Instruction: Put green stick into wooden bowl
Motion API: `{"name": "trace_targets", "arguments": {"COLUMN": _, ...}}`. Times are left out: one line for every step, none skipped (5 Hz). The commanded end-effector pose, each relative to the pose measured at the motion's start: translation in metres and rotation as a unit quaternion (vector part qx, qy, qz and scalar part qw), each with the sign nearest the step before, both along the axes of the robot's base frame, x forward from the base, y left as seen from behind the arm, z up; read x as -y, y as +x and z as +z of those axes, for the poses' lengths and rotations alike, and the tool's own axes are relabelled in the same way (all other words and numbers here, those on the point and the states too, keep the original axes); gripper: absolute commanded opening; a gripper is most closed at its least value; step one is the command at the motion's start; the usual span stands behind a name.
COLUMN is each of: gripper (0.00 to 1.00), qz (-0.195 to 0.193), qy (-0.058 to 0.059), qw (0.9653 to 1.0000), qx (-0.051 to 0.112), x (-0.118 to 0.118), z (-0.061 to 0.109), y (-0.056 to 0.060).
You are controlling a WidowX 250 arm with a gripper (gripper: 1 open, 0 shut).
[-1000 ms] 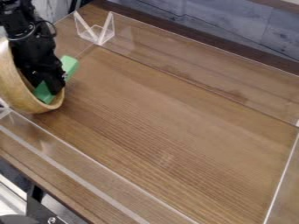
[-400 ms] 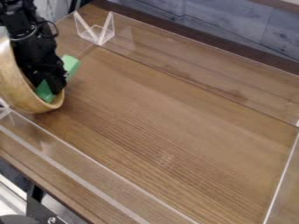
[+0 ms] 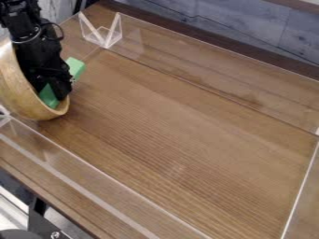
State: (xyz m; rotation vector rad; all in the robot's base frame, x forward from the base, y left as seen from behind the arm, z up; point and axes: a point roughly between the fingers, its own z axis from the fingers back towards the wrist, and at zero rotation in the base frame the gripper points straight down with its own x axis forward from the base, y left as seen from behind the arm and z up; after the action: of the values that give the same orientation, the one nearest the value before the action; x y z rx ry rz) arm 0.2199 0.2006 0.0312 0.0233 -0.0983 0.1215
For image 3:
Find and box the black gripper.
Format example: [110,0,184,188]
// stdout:
[10,31,72,100]

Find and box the wooden bowl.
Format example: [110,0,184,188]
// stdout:
[0,38,69,120]

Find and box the green rectangular stick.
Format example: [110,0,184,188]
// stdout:
[38,57,85,109]

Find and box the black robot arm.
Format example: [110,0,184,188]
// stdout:
[0,0,72,100]

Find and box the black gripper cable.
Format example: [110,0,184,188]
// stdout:
[38,21,65,41]

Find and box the clear acrylic corner bracket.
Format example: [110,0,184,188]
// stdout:
[77,12,121,49]

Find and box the clear acrylic front wall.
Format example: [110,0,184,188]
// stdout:
[0,116,212,239]

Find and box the clear acrylic wall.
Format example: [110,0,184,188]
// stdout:
[0,116,212,239]
[61,12,319,135]

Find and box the clear acrylic back wall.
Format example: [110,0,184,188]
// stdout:
[61,12,319,135]

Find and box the black table leg bracket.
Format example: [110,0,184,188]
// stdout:
[27,197,72,239]

